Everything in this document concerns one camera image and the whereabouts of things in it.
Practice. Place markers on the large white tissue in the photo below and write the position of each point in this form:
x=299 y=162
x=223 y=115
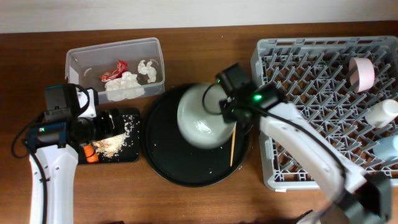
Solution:
x=124 y=88

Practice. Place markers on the clear plastic bin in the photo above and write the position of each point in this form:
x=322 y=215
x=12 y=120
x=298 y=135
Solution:
x=84 y=66

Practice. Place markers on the light blue cup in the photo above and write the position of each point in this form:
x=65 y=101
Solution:
x=386 y=149

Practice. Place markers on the grey dishwasher rack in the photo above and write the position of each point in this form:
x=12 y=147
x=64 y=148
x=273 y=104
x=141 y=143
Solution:
x=314 y=73

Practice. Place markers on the rice and peanut shells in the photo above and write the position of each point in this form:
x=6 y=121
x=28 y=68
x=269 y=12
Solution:
x=111 y=148

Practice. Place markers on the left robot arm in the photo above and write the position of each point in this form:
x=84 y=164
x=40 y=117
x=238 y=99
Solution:
x=54 y=142

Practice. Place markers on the grey plate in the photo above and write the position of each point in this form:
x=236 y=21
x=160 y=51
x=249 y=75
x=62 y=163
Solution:
x=198 y=117

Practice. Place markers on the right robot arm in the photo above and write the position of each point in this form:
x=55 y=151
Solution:
x=355 y=196

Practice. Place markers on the wooden chopstick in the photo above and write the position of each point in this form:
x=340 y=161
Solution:
x=233 y=139

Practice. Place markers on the white cup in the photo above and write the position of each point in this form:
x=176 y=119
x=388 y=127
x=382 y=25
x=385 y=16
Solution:
x=382 y=113

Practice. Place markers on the pink bowl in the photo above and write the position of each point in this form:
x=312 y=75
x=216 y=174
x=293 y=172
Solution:
x=361 y=74

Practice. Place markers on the small white tissue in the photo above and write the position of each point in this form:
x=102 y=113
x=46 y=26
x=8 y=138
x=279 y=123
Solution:
x=147 y=69

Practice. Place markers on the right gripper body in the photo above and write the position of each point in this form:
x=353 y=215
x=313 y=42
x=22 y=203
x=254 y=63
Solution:
x=226 y=114

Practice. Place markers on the round black serving tray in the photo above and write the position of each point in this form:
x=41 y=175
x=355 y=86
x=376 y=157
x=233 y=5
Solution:
x=173 y=158

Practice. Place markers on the orange carrot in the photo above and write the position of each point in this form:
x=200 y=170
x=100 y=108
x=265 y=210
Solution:
x=91 y=156

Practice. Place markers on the black rectangular tray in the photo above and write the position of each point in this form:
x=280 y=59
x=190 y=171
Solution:
x=132 y=153

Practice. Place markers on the red snack wrapper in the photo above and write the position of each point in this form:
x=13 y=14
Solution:
x=122 y=67

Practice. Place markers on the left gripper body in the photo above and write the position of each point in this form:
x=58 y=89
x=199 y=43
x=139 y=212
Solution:
x=102 y=127

